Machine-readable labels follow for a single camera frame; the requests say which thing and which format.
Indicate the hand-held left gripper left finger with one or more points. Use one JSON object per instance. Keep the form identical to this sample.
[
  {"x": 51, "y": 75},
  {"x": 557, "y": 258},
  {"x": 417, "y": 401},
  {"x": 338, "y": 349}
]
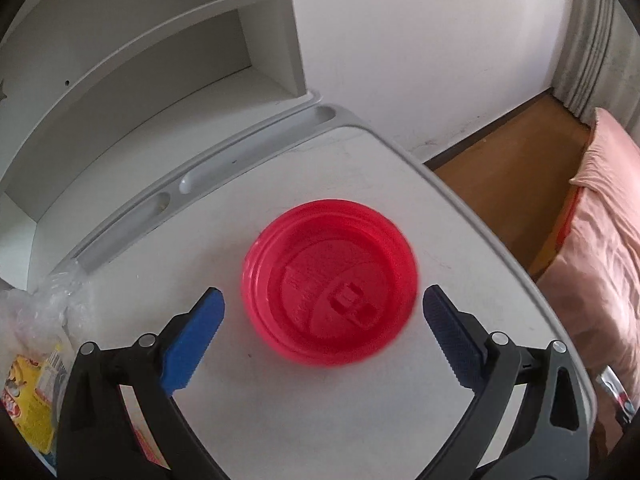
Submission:
[{"x": 197, "y": 340}]

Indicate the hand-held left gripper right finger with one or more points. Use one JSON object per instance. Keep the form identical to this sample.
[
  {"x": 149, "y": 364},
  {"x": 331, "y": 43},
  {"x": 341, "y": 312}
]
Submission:
[{"x": 452, "y": 342}]

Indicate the red plastic lid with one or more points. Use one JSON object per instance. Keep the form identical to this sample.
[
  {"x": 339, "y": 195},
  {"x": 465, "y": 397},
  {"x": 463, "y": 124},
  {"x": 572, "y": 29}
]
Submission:
[{"x": 320, "y": 285}]

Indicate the red white paper slip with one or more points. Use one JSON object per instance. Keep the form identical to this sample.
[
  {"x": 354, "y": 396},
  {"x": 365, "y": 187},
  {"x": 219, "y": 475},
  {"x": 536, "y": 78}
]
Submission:
[{"x": 142, "y": 435}]

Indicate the pink blanket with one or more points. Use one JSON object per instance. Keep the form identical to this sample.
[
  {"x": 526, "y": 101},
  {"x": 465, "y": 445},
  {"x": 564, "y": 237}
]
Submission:
[{"x": 600, "y": 270}]

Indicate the clear plastic bag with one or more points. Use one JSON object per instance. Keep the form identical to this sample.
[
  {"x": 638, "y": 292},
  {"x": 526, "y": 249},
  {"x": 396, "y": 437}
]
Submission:
[{"x": 35, "y": 310}]

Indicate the silver red wrapper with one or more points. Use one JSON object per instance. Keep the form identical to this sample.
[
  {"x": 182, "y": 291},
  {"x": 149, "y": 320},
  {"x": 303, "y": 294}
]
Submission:
[{"x": 616, "y": 394}]

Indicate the yellow snack packet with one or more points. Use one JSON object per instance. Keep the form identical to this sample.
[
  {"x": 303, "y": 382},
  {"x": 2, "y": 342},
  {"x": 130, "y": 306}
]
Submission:
[{"x": 32, "y": 400}]

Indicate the white shelf unit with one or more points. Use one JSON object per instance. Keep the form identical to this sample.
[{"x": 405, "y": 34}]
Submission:
[{"x": 125, "y": 85}]

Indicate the grey curtain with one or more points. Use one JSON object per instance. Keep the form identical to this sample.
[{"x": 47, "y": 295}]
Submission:
[{"x": 592, "y": 40}]

